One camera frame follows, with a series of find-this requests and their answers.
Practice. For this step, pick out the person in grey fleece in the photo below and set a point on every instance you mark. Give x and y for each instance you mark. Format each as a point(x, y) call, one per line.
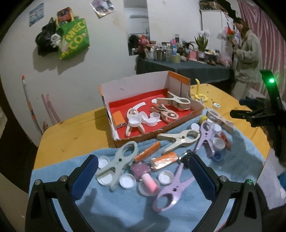
point(249, 60)

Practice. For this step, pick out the beige clamp in box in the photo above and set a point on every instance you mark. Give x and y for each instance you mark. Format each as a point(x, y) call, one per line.
point(167, 115)
point(176, 101)

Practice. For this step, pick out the dark cloth side table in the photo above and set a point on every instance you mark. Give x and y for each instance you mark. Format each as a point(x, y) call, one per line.
point(193, 70)

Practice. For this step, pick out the orange pen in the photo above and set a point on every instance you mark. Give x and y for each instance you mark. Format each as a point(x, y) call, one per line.
point(148, 152)

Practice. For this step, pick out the cream clamp in box left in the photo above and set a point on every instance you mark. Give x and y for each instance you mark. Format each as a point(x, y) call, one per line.
point(134, 121)

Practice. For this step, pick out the lilac clamp near front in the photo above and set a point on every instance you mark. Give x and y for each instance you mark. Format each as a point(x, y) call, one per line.
point(173, 191)

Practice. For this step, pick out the grey-green plastic clamp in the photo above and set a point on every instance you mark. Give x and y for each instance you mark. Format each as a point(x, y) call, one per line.
point(123, 158)

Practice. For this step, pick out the wooden clamp far right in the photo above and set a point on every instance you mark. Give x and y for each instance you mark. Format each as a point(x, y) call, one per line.
point(217, 118)

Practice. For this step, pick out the green shopping bag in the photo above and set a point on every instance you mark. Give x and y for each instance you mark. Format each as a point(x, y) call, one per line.
point(73, 32)

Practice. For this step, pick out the beige clamp in box middle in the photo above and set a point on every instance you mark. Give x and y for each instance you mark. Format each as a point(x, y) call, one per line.
point(167, 115)

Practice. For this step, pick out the potted green plant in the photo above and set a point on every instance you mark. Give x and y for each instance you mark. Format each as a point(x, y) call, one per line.
point(201, 41)

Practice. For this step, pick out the orange wrapped packet on towel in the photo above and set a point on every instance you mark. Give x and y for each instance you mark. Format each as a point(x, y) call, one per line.
point(163, 161)

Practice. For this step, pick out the yellow banana ring toy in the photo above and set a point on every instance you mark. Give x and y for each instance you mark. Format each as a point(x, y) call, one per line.
point(198, 95)

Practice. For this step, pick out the beige clamp in box back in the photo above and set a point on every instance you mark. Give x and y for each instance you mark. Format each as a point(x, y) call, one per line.
point(176, 101)

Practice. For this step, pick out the white cap green label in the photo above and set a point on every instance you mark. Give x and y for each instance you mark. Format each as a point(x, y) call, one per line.
point(216, 105)

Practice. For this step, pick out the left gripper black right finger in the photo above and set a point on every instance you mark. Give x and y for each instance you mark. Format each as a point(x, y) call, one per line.
point(245, 214)

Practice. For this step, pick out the clear white lid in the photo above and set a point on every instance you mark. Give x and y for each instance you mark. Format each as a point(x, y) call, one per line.
point(127, 181)

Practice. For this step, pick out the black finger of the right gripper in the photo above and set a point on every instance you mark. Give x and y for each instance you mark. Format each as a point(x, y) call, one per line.
point(256, 118)
point(255, 103)

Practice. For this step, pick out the cream clamp on towel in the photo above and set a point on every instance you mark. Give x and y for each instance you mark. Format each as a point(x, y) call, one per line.
point(183, 139)

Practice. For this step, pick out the cardboard box red bottom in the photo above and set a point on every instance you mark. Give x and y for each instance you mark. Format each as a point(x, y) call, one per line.
point(138, 92)

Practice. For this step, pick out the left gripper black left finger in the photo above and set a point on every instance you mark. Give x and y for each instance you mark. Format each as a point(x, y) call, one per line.
point(41, 214)

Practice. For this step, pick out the lilac clamp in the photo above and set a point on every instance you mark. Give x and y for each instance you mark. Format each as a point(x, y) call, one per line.
point(173, 191)
point(206, 137)

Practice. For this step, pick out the yellow round cap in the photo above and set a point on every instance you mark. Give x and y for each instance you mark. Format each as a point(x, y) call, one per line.
point(202, 119)

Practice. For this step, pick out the white cap in box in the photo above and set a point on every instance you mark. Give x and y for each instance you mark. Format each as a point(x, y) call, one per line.
point(151, 122)

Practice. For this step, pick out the purple nail polish bottle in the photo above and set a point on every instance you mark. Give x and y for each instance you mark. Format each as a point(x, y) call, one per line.
point(141, 171)

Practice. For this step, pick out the lilac clamp far right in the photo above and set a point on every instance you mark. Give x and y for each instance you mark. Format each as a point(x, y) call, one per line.
point(206, 137)

